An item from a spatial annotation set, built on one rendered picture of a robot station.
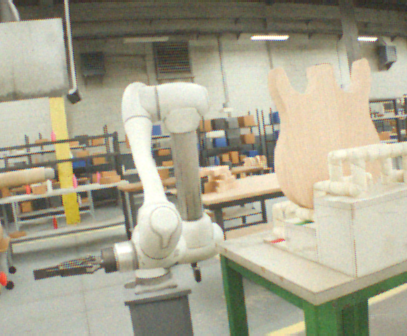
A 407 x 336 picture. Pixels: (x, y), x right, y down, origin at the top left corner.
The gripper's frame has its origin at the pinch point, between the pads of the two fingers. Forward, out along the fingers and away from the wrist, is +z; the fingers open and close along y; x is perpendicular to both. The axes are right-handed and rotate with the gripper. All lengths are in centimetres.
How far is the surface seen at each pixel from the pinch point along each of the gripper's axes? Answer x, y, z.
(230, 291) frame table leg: -20, 3, -56
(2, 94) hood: 43, -42, -2
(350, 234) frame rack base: 6, -47, -67
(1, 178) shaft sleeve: 28.7, -28.5, 2.7
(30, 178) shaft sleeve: 27.8, -28.5, -3.2
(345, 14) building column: 321, 672, -739
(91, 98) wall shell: 208, 1076, -101
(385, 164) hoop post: 19, -38, -87
